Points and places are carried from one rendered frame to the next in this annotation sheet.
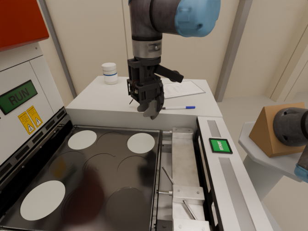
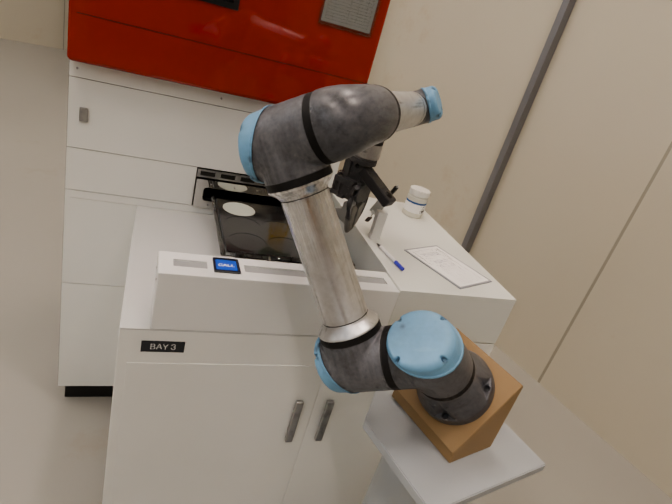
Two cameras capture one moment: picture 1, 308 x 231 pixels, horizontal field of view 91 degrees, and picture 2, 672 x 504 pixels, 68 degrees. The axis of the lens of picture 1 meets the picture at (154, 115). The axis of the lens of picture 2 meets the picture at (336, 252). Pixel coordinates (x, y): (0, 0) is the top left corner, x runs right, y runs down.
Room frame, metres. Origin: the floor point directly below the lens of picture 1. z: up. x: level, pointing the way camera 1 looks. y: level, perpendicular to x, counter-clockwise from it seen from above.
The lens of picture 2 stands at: (-0.21, -1.11, 1.51)
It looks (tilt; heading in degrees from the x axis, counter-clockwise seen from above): 25 degrees down; 61
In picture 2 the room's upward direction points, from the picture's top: 17 degrees clockwise
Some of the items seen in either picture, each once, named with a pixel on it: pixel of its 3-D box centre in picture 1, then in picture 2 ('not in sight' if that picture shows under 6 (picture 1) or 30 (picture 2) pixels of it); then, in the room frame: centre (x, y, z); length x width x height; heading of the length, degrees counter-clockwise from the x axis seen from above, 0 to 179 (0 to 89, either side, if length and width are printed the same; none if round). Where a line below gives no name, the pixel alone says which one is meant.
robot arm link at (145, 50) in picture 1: (147, 48); (365, 150); (0.41, 0.02, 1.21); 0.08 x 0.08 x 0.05
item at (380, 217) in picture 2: not in sight; (378, 214); (0.52, 0.04, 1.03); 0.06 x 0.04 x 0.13; 85
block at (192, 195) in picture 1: (187, 194); not in sight; (0.20, -0.09, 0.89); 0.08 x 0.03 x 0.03; 85
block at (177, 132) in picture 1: (182, 132); not in sight; (0.45, -0.11, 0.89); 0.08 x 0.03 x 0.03; 85
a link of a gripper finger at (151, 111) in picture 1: (150, 112); (343, 215); (0.40, 0.01, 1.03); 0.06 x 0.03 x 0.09; 126
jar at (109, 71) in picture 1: (110, 73); (416, 201); (0.77, 0.23, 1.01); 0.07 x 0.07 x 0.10
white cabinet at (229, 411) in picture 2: not in sight; (276, 379); (0.36, 0.06, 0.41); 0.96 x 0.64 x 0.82; 175
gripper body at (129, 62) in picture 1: (145, 79); (355, 178); (0.41, 0.02, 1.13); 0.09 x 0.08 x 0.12; 126
